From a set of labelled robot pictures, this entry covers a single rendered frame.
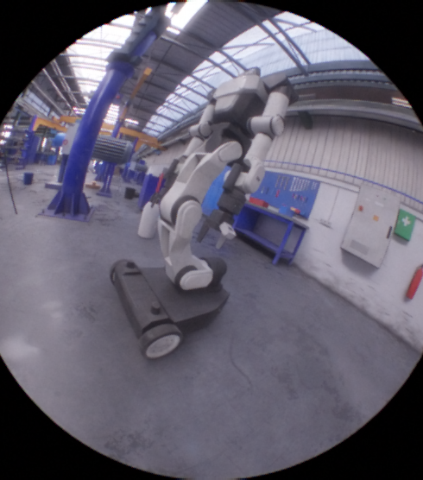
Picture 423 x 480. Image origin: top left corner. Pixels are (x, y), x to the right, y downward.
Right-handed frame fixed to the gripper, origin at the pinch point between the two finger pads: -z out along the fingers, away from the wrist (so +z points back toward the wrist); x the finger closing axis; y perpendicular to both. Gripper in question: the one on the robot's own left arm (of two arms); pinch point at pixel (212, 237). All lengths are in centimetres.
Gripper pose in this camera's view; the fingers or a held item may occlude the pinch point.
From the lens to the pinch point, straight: 58.3
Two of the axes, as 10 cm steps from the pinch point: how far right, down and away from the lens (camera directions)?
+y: 6.3, 4.1, -6.6
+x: -6.2, -2.4, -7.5
